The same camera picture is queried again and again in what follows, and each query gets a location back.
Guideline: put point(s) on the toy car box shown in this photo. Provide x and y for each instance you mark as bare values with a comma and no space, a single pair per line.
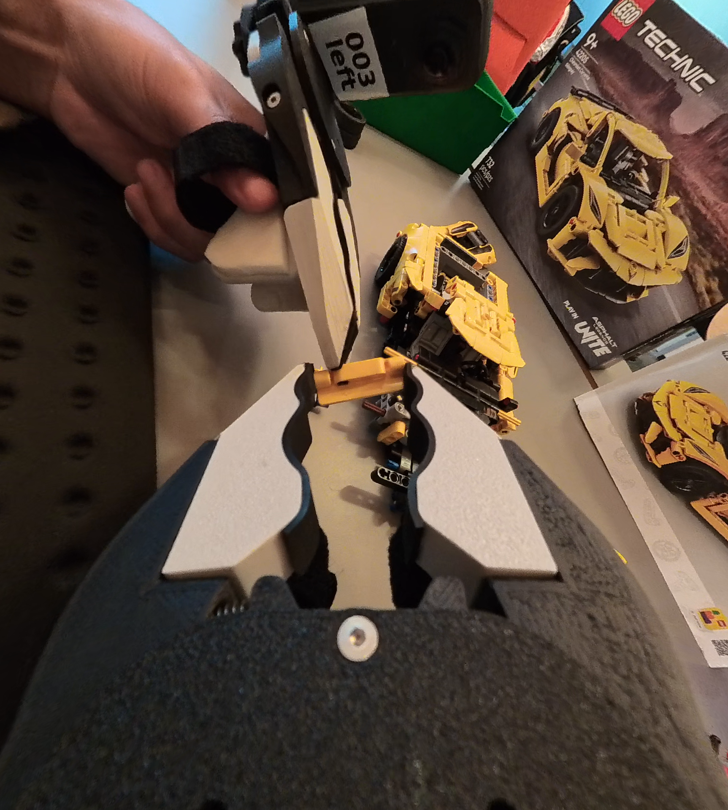
623,190

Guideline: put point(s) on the dark dimpled mat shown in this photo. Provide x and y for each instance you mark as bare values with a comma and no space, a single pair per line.
34,379

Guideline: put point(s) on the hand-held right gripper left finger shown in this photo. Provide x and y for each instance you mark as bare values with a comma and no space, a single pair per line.
231,506

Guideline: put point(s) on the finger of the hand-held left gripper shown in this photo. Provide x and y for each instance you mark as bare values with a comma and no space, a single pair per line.
322,278
353,266

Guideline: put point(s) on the green plastic bin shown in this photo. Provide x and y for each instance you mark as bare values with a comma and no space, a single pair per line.
433,126

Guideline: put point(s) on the yellow and black brick assembly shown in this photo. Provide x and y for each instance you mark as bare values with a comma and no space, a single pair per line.
357,379

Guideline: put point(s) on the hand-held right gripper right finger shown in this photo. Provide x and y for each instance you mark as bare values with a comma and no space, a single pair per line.
484,506

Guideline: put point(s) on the grey desk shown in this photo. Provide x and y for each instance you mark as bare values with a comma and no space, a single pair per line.
231,354

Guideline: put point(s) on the yellow toy brick car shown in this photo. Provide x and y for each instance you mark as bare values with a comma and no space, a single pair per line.
465,316

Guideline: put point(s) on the person's left hand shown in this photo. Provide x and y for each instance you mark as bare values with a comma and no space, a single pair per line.
85,76

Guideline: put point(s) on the red box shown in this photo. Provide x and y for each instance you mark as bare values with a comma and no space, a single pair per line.
522,44

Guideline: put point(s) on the instruction booklet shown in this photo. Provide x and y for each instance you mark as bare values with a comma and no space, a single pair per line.
655,506

